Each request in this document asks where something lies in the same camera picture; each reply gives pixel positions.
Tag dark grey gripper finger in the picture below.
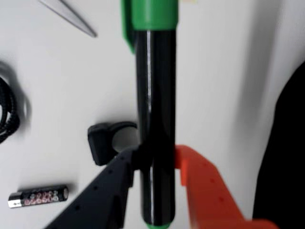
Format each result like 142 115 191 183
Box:
44 145 141 229

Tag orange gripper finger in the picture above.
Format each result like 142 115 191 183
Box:
174 145 279 229

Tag coiled black USB cable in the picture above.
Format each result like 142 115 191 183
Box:
0 61 33 145

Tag blue handled scissors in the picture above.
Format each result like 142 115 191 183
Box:
38 0 98 38

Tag green capped black marker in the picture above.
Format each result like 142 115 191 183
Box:
120 0 179 227

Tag black AA battery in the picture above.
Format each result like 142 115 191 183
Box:
7 184 70 209

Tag black plastic ring clamp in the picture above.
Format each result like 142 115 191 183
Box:
87 121 141 167

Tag black fabric bag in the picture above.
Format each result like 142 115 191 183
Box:
252 61 305 229

